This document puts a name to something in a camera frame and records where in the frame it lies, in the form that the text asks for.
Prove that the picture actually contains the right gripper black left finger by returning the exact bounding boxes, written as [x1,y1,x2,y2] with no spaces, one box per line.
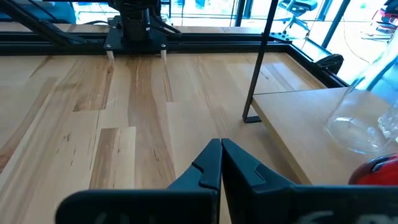
[55,138,223,224]

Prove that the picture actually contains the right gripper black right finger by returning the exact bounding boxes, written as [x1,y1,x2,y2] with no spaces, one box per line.
[221,138,398,224]

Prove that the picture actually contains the clear conical glass vase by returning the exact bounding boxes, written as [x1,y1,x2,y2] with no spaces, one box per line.
[325,29,398,155]

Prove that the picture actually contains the round red glass vase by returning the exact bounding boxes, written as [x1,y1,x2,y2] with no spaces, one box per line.
[347,153,398,187]

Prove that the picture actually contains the wooden shelf with black legs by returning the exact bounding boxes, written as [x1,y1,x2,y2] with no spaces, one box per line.
[241,0,398,186]

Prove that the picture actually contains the black table clamp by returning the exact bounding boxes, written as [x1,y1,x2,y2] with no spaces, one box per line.
[315,52,345,76]

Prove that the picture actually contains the dark desk black legs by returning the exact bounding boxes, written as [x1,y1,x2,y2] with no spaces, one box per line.
[233,0,352,49]

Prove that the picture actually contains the blue grey office chair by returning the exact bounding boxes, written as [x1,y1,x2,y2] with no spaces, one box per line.
[277,0,318,32]

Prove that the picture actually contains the black aluminium table frame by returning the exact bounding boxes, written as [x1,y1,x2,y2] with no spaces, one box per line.
[0,0,349,90]

